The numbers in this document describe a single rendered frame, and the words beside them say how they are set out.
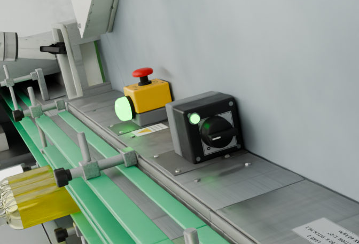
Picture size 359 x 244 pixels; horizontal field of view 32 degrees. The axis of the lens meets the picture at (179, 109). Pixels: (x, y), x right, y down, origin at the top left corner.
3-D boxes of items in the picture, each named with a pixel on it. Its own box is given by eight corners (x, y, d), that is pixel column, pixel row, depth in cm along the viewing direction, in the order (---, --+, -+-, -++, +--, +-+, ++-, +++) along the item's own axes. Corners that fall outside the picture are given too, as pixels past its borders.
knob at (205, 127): (232, 141, 89) (242, 146, 86) (203, 150, 88) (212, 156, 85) (226, 111, 88) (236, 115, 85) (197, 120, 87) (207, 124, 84)
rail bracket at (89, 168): (134, 159, 103) (55, 183, 99) (125, 117, 101) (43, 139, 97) (141, 165, 99) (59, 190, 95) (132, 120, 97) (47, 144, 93)
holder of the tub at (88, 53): (104, 111, 181) (78, 118, 178) (82, 16, 174) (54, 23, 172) (119, 121, 165) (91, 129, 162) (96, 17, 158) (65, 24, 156)
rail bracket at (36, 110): (72, 143, 160) (23, 157, 156) (56, 79, 156) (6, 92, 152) (75, 145, 157) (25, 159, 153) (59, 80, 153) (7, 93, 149)
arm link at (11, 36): (1, 59, 166) (12, 59, 167) (4, 62, 158) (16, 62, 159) (1, 30, 165) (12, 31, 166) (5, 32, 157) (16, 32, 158)
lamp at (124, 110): (130, 116, 120) (115, 120, 119) (125, 93, 119) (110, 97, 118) (137, 120, 115) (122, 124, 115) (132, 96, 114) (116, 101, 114)
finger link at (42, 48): (30, 49, 162) (47, 49, 166) (51, 52, 157) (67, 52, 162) (30, 45, 162) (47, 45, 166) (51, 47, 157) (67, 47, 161)
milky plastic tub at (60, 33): (98, 94, 179) (68, 101, 177) (80, 16, 174) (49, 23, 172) (114, 102, 163) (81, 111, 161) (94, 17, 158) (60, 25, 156)
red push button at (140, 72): (132, 87, 119) (128, 70, 118) (151, 82, 120) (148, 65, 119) (138, 90, 115) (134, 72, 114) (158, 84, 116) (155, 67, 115)
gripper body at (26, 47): (8, 59, 167) (51, 60, 171) (13, 63, 157) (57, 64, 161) (9, 31, 166) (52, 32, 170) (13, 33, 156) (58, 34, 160)
